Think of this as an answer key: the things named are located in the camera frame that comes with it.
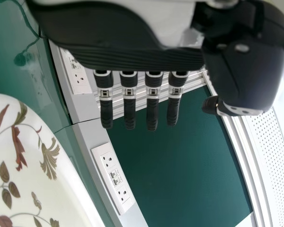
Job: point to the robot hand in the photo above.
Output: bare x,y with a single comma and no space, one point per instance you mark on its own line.
132,35

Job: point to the plate with brown leaf pattern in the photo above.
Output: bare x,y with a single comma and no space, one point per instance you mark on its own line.
26,189

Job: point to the white socket strip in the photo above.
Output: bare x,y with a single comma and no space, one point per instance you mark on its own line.
113,179
79,80

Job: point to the white perforated panel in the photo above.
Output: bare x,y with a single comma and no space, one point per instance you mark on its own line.
269,151

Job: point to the grey aluminium table rail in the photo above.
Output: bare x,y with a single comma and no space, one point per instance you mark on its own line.
85,108
90,137

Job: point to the white aluminium frame rail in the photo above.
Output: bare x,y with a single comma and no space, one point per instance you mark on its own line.
236,132

